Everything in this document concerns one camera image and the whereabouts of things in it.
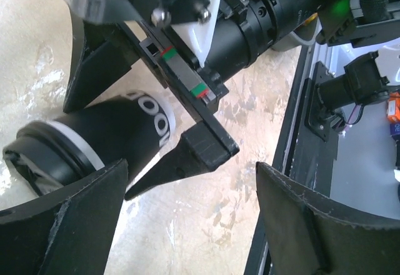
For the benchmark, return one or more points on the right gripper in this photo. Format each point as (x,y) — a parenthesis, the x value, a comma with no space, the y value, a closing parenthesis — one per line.
(244,30)

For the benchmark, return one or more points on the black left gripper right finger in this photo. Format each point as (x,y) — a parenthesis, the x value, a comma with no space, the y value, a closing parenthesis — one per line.
(309,233)

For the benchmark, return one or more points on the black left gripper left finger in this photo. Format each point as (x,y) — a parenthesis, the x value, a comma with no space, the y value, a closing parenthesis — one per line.
(68,231)

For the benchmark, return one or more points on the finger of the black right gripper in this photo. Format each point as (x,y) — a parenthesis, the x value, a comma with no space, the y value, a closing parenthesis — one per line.
(198,152)
(101,55)

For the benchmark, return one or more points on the black paper coffee cup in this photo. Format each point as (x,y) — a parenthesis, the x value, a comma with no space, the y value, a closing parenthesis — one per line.
(132,126)

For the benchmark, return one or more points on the black plastic cup lid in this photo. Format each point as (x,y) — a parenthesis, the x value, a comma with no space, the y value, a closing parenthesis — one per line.
(50,155)

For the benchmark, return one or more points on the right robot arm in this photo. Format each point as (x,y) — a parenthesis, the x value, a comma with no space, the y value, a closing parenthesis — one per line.
(357,22)

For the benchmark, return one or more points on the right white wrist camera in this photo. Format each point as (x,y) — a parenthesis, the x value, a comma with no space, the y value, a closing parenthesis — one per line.
(193,20)

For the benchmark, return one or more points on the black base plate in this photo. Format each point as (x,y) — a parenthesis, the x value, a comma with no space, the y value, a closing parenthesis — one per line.
(300,154)

